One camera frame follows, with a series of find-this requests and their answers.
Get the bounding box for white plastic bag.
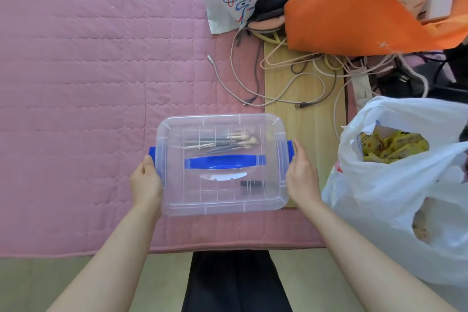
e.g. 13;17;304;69
321;96;468;312

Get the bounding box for bundle of makeup brushes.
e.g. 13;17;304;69
182;131;260;157

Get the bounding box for orange fabric bag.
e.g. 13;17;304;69
284;0;468;57

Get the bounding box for person's right hand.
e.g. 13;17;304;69
285;138;323;210

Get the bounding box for pink quilted mat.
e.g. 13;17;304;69
0;0;328;258

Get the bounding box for pile of yellow snack packets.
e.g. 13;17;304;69
357;129;430;165

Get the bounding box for white power strip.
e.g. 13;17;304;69
350;73;374;108

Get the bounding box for person's right forearm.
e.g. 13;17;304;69
296;196;458;312

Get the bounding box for person's left forearm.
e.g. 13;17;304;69
45;204;161;312

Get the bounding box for grey audio cable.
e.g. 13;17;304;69
206;54;266;108

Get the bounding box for black device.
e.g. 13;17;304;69
376;39;468;104

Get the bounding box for yellow clothes hanger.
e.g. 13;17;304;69
252;29;290;45

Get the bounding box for pink oval pad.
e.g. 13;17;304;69
247;17;287;34

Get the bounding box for person's black trousers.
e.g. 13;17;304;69
181;251;293;312

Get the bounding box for clear storage box blue handle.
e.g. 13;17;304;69
148;113;295;217

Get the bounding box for person's left hand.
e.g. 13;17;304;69
129;154;163;214

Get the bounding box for tangle of white cables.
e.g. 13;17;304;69
230;22;432;140
264;0;348;210

